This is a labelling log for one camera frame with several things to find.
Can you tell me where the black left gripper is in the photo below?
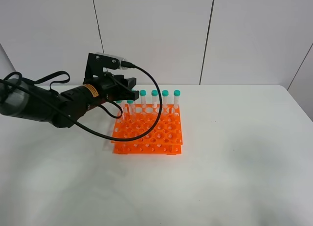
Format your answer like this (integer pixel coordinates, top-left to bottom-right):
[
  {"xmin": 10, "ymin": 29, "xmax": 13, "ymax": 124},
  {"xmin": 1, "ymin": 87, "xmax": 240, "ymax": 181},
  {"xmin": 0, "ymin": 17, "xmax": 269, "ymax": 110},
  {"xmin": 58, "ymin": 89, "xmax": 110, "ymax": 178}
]
[{"xmin": 82, "ymin": 53, "xmax": 139, "ymax": 105}]

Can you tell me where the teal capped clear test tube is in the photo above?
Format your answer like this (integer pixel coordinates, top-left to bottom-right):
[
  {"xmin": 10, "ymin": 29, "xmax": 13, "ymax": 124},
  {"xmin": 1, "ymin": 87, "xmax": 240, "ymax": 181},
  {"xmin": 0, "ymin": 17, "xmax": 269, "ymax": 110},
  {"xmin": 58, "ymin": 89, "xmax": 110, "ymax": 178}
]
[{"xmin": 127, "ymin": 100, "xmax": 136, "ymax": 122}]

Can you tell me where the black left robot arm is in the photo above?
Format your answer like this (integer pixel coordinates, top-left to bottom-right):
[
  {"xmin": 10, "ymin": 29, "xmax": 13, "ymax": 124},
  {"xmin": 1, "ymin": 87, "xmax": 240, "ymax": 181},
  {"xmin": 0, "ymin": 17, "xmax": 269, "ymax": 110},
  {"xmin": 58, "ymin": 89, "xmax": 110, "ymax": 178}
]
[{"xmin": 0, "ymin": 53, "xmax": 139, "ymax": 128}]

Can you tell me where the racked test tube front left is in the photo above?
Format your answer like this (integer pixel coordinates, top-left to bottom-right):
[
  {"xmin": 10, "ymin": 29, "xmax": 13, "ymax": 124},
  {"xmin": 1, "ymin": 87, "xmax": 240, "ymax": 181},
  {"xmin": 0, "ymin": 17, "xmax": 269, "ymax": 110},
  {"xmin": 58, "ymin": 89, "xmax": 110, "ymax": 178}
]
[{"xmin": 116, "ymin": 100, "xmax": 125, "ymax": 121}]

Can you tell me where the racked test tube rightmost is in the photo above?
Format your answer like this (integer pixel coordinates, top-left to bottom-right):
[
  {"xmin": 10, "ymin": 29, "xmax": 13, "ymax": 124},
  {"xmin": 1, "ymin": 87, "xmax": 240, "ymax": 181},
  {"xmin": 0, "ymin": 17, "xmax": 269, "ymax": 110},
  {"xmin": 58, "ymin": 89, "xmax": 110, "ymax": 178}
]
[{"xmin": 173, "ymin": 90, "xmax": 180, "ymax": 109}]

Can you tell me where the orange test tube rack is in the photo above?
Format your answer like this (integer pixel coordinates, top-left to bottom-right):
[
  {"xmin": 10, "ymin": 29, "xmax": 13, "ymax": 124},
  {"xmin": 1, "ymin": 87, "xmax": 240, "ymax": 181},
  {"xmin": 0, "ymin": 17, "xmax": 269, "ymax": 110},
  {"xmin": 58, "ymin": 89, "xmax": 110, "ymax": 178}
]
[{"xmin": 112, "ymin": 104, "xmax": 183, "ymax": 155}]

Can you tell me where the black left camera cable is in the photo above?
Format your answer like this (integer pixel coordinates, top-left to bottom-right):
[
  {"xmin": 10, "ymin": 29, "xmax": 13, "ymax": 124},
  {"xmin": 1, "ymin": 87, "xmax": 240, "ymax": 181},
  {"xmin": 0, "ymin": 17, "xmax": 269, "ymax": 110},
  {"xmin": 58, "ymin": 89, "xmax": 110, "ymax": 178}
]
[{"xmin": 0, "ymin": 61, "xmax": 164, "ymax": 141}]

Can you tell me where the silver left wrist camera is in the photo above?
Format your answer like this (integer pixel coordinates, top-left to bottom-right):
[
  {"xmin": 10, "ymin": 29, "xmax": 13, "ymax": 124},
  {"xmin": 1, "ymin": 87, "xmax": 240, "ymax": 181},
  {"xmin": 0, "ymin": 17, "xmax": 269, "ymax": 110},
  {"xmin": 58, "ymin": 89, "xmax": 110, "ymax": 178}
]
[{"xmin": 96, "ymin": 52, "xmax": 127, "ymax": 70}]

